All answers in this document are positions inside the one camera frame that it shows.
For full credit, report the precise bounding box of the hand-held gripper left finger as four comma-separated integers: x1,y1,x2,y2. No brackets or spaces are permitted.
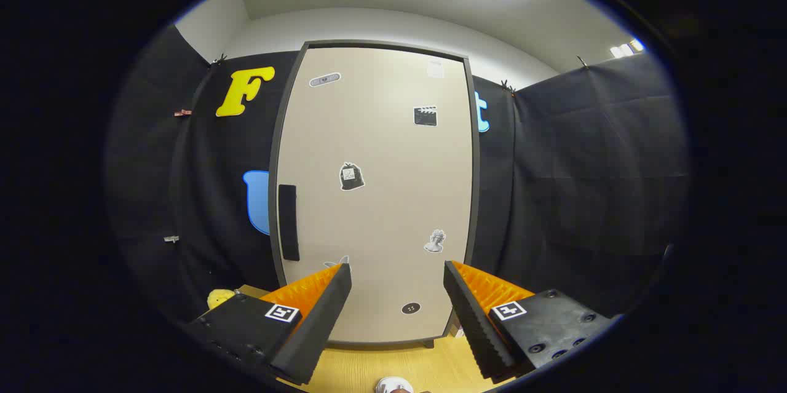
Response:
184,263,352,386

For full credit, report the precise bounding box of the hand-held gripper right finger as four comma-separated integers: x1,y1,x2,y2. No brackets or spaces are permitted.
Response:
443,260,617,381

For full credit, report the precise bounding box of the white shoe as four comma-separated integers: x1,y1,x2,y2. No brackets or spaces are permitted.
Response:
375,376,414,393

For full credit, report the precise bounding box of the yellow plush toy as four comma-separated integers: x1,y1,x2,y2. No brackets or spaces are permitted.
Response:
207,288,236,310

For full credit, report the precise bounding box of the grey cabinet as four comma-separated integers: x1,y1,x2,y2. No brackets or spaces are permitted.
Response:
267,39,482,349

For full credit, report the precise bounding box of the black backdrop cloth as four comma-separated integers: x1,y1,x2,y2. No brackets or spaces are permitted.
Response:
105,24,689,327

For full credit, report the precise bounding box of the small ceiling light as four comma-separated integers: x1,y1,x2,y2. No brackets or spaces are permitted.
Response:
610,38,645,59

